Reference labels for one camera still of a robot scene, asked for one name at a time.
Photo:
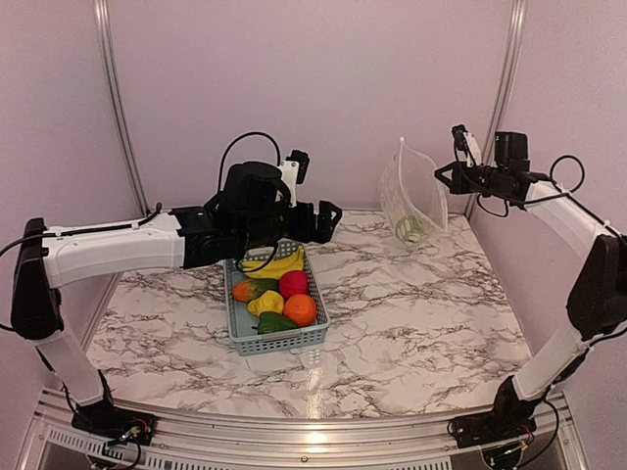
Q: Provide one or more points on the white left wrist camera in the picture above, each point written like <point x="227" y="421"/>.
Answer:
<point x="293" y="173"/>

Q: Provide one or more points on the red toy apple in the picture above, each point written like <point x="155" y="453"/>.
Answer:
<point x="293" y="283"/>

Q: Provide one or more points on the light blue perforated basket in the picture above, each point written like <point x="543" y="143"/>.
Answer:
<point x="240" y="322"/>

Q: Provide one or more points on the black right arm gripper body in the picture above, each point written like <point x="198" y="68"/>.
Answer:
<point x="490" y="186"/>

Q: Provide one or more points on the yellow toy banana bunch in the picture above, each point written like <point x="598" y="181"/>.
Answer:
<point x="275" y="269"/>

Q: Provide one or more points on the aluminium right frame post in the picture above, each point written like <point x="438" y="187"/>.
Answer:
<point x="514" y="41"/>

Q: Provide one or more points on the green toy bell pepper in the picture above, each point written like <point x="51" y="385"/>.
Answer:
<point x="270" y="322"/>

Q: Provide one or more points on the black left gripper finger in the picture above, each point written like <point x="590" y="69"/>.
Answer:
<point x="325" y="227"/>
<point x="329" y="210"/>

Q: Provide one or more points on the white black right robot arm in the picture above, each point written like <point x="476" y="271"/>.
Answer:
<point x="437" y="329"/>

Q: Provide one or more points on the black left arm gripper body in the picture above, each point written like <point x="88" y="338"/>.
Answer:
<point x="264" y="229"/>

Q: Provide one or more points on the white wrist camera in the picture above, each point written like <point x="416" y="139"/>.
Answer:
<point x="293" y="173"/>
<point x="465" y="143"/>

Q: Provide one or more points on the aluminium left frame post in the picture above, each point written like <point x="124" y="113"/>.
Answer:
<point x="107" y="49"/>

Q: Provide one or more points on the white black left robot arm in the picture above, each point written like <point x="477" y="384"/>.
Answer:
<point x="255" y="208"/>

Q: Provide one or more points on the clear zip top bag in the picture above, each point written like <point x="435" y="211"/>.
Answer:
<point x="407" y="186"/>

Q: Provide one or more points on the aluminium frame post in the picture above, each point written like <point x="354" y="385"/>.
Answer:
<point x="107" y="49"/>
<point x="514" y="41"/>

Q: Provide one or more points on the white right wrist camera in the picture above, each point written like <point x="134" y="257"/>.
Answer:
<point x="465" y="143"/>

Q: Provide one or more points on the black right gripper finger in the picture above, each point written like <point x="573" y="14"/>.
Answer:
<point x="453" y="183"/>
<point x="448" y="168"/>

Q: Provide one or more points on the green toy watermelon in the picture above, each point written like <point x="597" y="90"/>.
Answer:
<point x="409" y="230"/>

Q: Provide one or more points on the orange toy orange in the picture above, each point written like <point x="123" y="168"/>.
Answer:
<point x="301" y="309"/>

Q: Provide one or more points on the green orange toy mango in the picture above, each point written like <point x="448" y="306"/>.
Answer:
<point x="250" y="289"/>

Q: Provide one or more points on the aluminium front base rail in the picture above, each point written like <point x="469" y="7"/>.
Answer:
<point x="196" y="440"/>

